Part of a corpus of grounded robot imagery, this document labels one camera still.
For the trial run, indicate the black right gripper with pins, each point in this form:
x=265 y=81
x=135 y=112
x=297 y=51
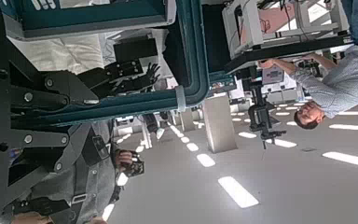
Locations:
x=124 y=70

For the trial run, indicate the black handheld controller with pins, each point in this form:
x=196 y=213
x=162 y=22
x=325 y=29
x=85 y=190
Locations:
x=136 y=166

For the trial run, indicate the narrow white square pillar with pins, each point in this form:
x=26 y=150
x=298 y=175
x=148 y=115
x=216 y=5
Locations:
x=188 y=119

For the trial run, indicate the white quilted fabric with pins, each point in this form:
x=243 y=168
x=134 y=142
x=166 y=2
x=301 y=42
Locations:
x=59 y=53

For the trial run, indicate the white table with black top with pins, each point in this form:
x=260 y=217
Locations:
x=254 y=31

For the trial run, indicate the white ceiling light panel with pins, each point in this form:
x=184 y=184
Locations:
x=351 y=159
x=237 y=192
x=205 y=160

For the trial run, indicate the person in grey vest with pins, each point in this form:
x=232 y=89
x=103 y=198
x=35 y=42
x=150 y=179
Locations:
x=96 y=183

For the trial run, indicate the black clamp stand equipment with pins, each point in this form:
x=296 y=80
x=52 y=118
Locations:
x=261 y=115

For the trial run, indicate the wide white square pillar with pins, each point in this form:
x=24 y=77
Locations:
x=220 y=124

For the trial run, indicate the white box with label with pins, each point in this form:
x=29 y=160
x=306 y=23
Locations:
x=272 y=75

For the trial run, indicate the person in light blue shirt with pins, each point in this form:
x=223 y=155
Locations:
x=345 y=81

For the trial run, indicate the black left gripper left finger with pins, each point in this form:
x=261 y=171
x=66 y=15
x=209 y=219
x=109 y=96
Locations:
x=43 y=139

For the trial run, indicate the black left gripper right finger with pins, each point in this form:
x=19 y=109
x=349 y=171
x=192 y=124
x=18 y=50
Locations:
x=59 y=90

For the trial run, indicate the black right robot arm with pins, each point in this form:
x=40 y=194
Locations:
x=135 y=49

